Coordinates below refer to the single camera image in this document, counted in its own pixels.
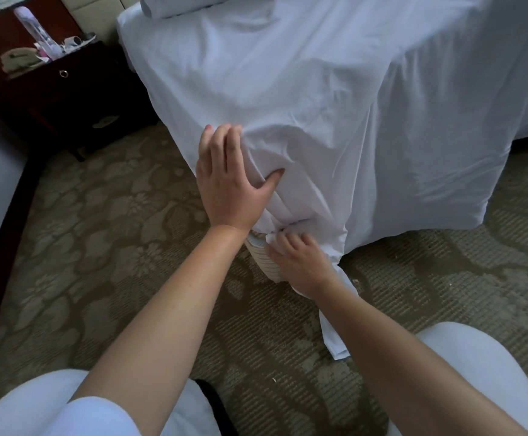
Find person's right hand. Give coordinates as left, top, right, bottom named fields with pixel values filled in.
left=264, top=230, right=341, bottom=300

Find person's left hand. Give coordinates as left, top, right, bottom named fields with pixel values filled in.
left=195, top=123, right=286, bottom=237

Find white bed sheet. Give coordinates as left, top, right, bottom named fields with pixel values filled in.
left=116, top=0, right=528, bottom=362

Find person's right forearm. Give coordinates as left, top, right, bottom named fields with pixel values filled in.
left=311, top=277, right=510, bottom=436

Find person's left forearm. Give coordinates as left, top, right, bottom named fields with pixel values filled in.
left=68, top=224, right=249, bottom=436

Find person's black left shoe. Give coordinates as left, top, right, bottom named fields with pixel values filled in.
left=194, top=377, right=240, bottom=436

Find person's white shirt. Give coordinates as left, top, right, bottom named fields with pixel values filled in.
left=41, top=395, right=143, bottom=436

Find white paper under nightstand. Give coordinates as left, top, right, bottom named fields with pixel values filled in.
left=90, top=115, right=122, bottom=131

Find white duvet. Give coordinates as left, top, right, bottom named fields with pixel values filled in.
left=139, top=0, right=247, bottom=21

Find dark wooden nightstand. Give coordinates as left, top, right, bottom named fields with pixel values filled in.
left=0, top=0, right=160, bottom=164

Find white papers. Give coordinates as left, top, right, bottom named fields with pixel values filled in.
left=8, top=31, right=99, bottom=80

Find beige padded headboard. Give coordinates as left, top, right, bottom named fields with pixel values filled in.
left=57, top=0, right=142, bottom=46

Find beige telephone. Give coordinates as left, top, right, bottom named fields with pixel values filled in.
left=0, top=47, right=44, bottom=76

